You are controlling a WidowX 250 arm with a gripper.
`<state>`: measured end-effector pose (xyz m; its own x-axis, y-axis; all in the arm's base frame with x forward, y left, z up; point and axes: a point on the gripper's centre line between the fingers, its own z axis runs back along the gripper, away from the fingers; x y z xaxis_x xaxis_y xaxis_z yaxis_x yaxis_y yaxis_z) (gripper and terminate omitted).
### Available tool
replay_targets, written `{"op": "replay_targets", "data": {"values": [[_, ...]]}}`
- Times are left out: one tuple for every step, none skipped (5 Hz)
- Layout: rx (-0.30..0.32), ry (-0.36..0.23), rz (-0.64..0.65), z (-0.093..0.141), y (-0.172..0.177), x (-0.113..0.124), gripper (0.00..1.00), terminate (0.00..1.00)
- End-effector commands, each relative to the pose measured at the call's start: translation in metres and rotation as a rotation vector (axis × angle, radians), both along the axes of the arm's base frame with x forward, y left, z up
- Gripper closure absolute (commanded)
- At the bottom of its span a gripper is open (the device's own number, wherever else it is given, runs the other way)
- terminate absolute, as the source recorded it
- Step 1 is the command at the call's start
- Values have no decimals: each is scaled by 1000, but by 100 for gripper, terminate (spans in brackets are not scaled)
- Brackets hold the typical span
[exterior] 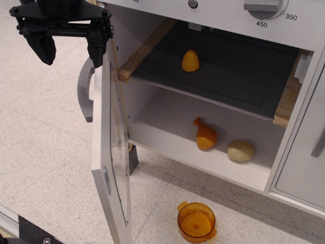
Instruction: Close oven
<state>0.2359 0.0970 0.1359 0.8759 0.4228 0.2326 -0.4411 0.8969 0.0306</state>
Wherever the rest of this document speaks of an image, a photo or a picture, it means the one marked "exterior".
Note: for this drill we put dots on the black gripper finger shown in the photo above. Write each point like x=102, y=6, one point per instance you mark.
x=96, y=47
x=42, y=44

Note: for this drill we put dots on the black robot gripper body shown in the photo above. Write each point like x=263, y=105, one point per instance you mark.
x=63, y=18

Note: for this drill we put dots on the white toy oven door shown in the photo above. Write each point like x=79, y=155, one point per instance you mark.
x=110, y=156

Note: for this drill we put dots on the grey round oven button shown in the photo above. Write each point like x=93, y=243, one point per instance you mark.
x=193, y=4

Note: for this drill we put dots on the dark grey oven tray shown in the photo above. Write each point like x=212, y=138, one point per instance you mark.
x=240, y=71

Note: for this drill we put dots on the yellow toy corn piece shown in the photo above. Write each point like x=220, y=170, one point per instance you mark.
x=190, y=61

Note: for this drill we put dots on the grey cabinet foot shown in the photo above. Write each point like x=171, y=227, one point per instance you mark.
x=133, y=158

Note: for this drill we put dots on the orange toy chicken drumstick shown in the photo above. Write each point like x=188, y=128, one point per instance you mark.
x=206, y=136

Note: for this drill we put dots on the white toy kitchen cabinet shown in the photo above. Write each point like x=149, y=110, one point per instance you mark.
x=161, y=119

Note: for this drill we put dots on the grey temperature knob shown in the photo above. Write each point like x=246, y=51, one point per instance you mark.
x=262, y=9

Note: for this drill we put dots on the beige toy potato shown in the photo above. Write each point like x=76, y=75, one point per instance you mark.
x=240, y=151

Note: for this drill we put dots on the orange transparent toy pot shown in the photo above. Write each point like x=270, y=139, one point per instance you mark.
x=196, y=222

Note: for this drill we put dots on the white right cabinet door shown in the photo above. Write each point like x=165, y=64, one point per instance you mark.
x=300, y=177

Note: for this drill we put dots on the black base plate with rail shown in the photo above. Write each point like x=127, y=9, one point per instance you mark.
x=22, y=230

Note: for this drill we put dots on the grey right door handle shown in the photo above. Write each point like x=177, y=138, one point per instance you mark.
x=319, y=145

